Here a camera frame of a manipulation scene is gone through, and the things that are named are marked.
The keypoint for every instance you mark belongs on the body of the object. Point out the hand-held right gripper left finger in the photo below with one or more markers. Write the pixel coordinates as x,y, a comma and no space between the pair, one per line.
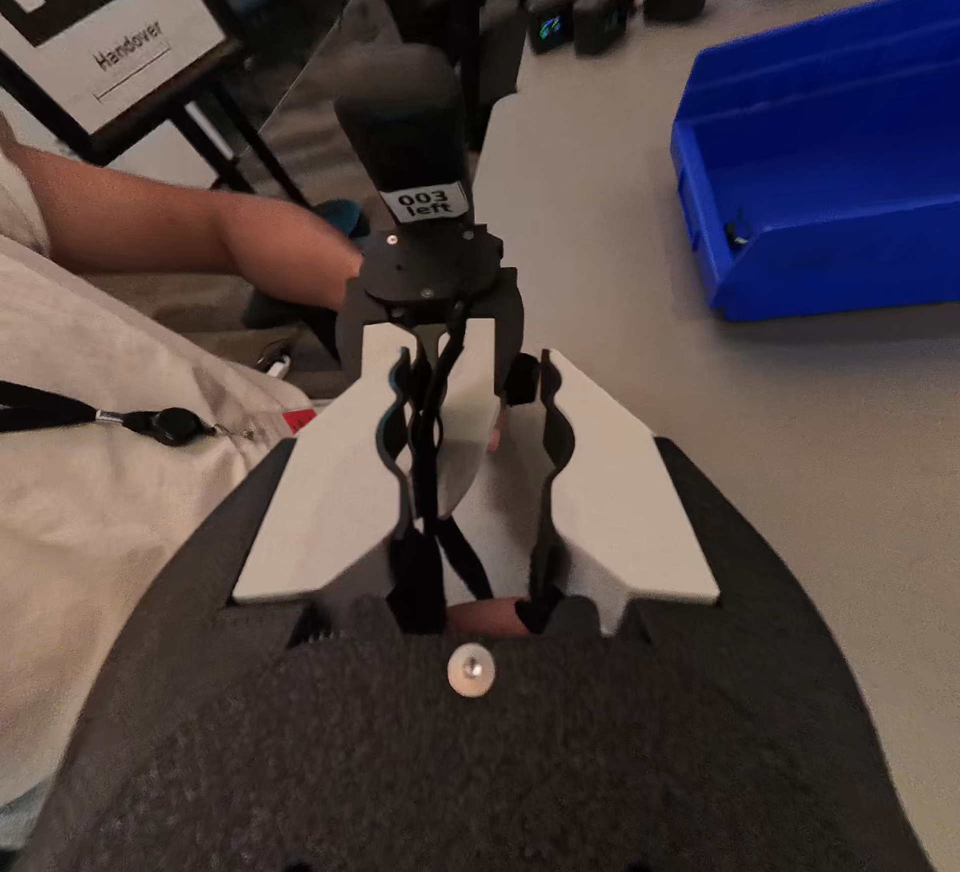
322,512

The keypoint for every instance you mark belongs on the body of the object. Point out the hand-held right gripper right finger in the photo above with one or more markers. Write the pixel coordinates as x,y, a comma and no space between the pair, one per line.
637,512

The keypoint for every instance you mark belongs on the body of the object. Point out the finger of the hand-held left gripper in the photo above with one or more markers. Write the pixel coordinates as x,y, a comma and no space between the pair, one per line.
472,422
382,347

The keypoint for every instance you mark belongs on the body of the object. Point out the blue plastic bin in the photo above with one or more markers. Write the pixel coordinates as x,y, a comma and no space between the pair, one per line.
825,249

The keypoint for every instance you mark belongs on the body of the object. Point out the person's left forearm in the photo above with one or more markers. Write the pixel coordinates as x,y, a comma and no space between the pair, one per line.
187,234

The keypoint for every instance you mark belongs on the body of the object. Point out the person's left hand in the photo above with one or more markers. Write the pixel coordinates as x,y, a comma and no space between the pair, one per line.
495,429

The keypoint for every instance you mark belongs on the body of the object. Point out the black badge reel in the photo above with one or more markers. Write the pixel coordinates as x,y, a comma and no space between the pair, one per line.
169,425

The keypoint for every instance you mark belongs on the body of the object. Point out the black charger with display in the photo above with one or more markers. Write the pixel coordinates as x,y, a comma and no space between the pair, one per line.
600,24
551,28

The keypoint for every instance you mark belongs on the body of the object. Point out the large framed tag sign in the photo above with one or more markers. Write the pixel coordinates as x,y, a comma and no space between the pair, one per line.
112,61

